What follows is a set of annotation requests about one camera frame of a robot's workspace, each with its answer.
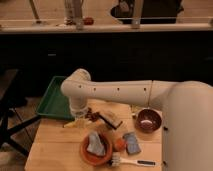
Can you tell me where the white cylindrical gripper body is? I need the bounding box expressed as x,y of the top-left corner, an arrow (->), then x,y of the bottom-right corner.
69,98 -> 88,118

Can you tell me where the yellow banana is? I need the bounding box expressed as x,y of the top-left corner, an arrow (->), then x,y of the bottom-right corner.
64,118 -> 88,128

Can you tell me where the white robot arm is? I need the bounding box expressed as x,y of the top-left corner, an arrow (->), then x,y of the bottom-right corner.
61,69 -> 213,171

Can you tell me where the green plastic tray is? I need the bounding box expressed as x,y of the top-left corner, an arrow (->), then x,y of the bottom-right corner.
36,76 -> 74,121

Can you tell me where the blue grey cloth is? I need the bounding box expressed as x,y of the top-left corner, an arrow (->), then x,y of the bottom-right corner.
87,132 -> 106,157

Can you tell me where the orange bowl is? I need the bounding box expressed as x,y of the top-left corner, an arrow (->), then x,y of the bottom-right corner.
79,133 -> 113,166

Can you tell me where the orange ball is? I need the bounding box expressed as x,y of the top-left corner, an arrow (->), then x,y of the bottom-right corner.
113,138 -> 126,152

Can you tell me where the blue sponge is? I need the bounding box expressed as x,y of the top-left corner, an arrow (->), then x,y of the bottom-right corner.
123,132 -> 141,155

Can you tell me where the white dish brush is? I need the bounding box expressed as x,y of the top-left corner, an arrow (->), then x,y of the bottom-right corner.
109,152 -> 156,167

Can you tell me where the dark brown bowl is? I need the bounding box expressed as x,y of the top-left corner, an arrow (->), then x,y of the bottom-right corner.
135,108 -> 162,134

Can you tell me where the red object on counter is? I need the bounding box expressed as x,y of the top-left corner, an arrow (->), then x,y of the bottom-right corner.
83,17 -> 94,25

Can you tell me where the black chair frame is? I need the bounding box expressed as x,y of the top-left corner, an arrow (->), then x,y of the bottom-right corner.
0,68 -> 43,158

